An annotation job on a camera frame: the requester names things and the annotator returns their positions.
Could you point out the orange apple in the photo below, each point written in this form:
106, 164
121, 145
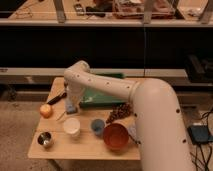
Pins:
46, 110

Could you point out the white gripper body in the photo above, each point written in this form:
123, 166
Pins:
75, 93

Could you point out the white plastic cup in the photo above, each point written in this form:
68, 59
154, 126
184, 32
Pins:
72, 127

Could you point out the black handled spatula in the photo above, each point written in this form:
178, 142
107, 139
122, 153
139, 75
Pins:
57, 98

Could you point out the green plastic tray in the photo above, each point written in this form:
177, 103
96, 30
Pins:
93, 98

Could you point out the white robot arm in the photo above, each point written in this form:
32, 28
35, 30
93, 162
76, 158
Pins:
159, 123

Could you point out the red bowl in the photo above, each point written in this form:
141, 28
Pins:
115, 136

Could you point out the cluttered back shelf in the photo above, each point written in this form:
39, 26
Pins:
121, 13

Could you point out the small metal cup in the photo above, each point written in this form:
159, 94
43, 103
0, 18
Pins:
45, 139

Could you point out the brown pine cone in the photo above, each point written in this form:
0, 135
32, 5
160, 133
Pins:
120, 112

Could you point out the dark blue box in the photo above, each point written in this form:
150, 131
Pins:
199, 134

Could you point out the grey blue cloth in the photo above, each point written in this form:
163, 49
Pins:
132, 132

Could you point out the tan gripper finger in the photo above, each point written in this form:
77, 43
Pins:
72, 109

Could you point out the wooden table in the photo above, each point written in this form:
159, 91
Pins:
86, 146

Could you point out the blue sponge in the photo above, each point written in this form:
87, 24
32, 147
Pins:
67, 102

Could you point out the small blue cup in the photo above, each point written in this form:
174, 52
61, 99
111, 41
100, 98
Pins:
97, 126

